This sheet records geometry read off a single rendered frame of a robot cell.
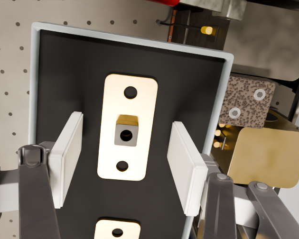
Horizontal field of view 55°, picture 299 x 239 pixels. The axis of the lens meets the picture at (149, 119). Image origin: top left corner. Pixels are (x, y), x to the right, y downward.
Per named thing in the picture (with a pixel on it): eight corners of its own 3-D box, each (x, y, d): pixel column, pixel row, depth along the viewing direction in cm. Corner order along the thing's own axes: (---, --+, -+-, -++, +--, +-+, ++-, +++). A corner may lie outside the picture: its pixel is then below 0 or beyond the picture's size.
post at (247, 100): (185, 67, 67) (263, 130, 30) (164, 64, 67) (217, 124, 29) (190, 45, 66) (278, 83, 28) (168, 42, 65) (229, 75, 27)
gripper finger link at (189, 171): (194, 167, 14) (209, 168, 14) (172, 120, 21) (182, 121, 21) (184, 216, 15) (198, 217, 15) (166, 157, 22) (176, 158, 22)
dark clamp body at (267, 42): (204, 48, 67) (298, 84, 31) (154, 40, 65) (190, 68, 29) (211, 15, 64) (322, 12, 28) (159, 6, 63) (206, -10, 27)
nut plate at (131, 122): (144, 179, 24) (144, 187, 22) (97, 175, 23) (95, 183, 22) (158, 78, 21) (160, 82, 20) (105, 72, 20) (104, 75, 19)
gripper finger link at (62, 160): (61, 209, 15) (46, 208, 14) (81, 150, 21) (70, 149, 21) (63, 156, 14) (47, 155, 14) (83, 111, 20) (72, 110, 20)
